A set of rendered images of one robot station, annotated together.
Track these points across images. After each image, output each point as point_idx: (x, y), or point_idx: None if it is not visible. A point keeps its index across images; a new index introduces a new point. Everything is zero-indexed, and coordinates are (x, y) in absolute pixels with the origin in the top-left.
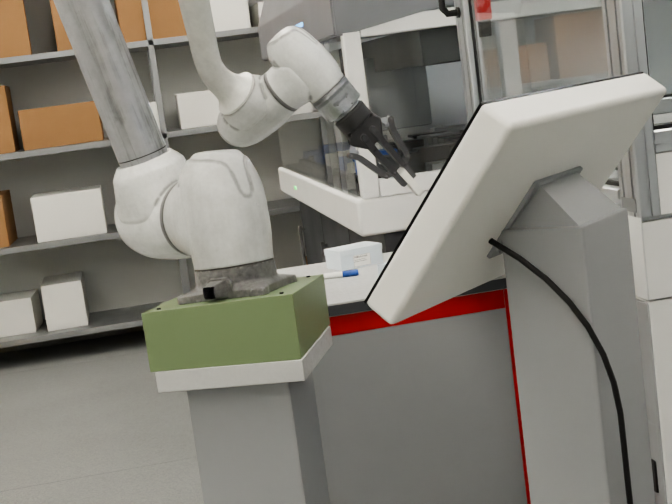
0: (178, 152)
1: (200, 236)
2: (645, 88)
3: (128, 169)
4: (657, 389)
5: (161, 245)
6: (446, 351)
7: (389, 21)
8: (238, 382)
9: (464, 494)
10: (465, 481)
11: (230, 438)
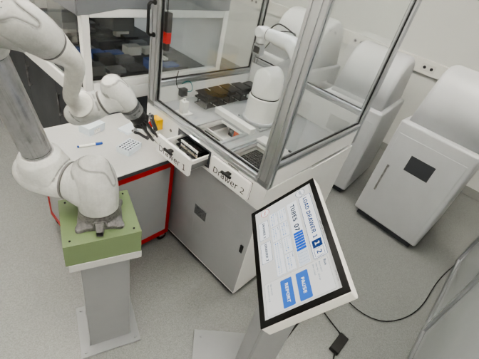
0: (56, 144)
1: (90, 206)
2: (321, 194)
3: (33, 163)
4: (252, 232)
5: (54, 196)
6: (149, 184)
7: (103, 12)
8: (111, 262)
9: (147, 224)
10: (148, 220)
11: (100, 274)
